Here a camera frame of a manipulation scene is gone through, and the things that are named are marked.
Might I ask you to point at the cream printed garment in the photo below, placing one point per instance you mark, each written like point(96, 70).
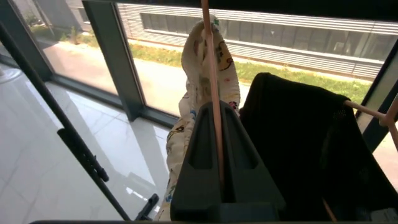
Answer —
point(199, 62)

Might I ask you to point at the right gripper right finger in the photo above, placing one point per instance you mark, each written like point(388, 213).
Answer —
point(252, 186)

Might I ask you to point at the black garment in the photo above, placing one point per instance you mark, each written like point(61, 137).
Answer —
point(295, 140)

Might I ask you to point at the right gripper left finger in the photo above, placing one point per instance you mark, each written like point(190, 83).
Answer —
point(199, 186)

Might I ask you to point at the pink clothes hanger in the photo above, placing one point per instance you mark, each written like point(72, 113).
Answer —
point(367, 109)
point(214, 93)

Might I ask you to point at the black clothes rack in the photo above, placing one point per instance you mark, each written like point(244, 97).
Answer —
point(77, 149)

